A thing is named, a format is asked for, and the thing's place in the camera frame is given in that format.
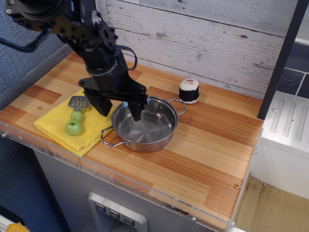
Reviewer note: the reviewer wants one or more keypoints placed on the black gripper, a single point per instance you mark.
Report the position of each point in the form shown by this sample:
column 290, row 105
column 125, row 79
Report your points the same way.
column 114, row 83

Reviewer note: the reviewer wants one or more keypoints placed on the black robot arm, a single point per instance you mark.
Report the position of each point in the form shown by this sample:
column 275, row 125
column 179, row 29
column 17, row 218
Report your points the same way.
column 79, row 24

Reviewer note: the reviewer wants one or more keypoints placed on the yellow object bottom left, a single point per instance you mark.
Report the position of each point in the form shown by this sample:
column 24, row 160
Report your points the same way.
column 17, row 227

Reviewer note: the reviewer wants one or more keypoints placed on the plush sushi roll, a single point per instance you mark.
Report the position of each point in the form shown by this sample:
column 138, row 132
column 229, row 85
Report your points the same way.
column 189, row 91

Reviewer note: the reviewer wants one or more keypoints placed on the dark vertical post right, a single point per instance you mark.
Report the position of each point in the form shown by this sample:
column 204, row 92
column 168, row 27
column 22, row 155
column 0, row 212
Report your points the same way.
column 283, row 56

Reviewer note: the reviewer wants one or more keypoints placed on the white ribbed appliance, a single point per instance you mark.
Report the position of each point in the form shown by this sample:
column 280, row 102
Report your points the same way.
column 282, row 153

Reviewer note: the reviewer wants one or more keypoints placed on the green grey toy spatula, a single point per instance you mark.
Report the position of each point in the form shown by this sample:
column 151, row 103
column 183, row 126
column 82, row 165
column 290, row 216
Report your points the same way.
column 74, row 127

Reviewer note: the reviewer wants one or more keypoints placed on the stainless steel pan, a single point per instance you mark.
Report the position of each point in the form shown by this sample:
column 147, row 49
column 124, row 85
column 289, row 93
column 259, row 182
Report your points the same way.
column 153, row 131

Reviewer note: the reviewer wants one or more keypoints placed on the silver dispenser panel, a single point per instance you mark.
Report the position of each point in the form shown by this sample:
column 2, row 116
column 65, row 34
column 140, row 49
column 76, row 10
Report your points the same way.
column 110, row 216

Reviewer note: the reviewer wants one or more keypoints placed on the clear acrylic edge guard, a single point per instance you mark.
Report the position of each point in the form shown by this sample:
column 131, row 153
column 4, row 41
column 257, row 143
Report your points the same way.
column 199, row 175

